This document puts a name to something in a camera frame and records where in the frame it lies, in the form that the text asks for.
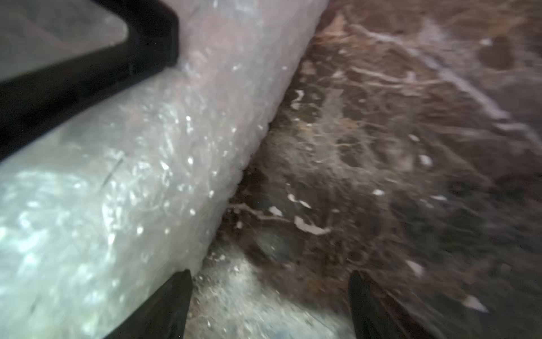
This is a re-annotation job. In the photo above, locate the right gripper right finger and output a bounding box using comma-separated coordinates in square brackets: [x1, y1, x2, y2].
[348, 271, 434, 339]

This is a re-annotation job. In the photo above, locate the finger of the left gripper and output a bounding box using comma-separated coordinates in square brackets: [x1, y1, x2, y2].
[1, 1, 180, 160]

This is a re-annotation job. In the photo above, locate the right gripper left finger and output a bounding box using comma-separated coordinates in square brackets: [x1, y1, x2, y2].
[104, 269, 193, 339]

